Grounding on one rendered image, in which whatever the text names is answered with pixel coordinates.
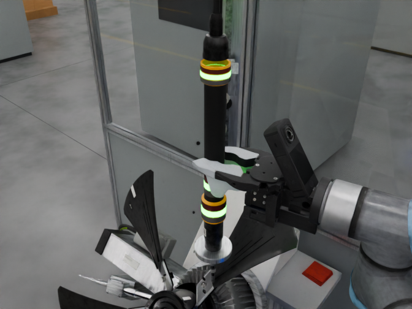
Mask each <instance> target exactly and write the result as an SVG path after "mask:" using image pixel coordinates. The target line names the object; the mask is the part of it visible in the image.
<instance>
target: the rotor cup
mask: <svg viewBox="0 0 412 309"><path fill-rule="evenodd" d="M197 284H198V283H184V284H181V285H179V286H178V287H177V288H175V289H166V290H162V291H158V292H157V293H155V294H153V295H152V296H151V297H150V298H149V300H148V302H147V304H146V306H145V309H219V306H218V303H217V300H216V298H215V296H214V295H213V293H212V294H211V295H210V296H209V297H208V299H207V300H206V301H205V302H204V303H203V304H202V305H201V306H200V307H199V308H198V307H197V305H196V287H197ZM182 297H190V298H191V299H189V300H183V298H182Z"/></svg>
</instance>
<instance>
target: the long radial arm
mask: <svg viewBox="0 0 412 309"><path fill-rule="evenodd" d="M134 237H135V235H127V234H115V233H112V234H111V236H110V238H109V240H108V242H107V245H106V247H105V249H104V252H103V254H102V256H103V257H105V258H106V259H108V260H109V261H110V262H112V263H113V264H115V265H116V266H117V267H119V268H120V269H121V270H123V271H124V272H126V273H127V274H128V275H129V276H131V277H133V279H135V280H136V281H138V282H139V283H140V284H142V285H143V286H145V287H146V288H147V289H149V290H150V291H151V292H153V293H154V294H155V293H157V292H158V291H162V290H166V286H165V284H164V282H162V278H161V277H162V275H161V273H160V272H159V270H156V267H155V264H154V261H153V258H152V257H151V254H150V252H148V251H147V250H145V249H144V248H142V247H141V246H139V245H138V244H136V243H135V242H134V241H133V240H134ZM163 259H165V261H166V264H167V267H168V269H169V272H172V273H173V275H174V278H173V279H172V280H173V283H174V286H176V287H178V284H177V282H178V283H181V281H180V279H185V278H184V277H183V275H186V274H187V273H186V272H187V271H188V270H187V269H186V268H184V267H183V266H181V265H180V264H178V263H176V262H175V261H173V260H172V259H171V258H163Z"/></svg>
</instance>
